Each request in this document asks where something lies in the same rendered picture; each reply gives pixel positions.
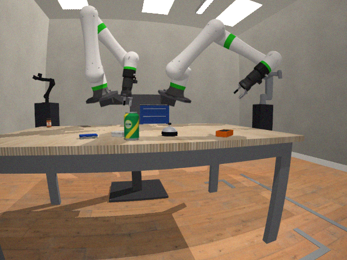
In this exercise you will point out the green and yellow drink can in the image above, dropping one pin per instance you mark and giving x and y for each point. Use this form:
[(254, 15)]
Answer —
[(131, 126)]

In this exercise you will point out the orange digital multimeter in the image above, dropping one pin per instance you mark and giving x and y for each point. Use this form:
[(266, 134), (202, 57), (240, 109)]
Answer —
[(224, 133)]

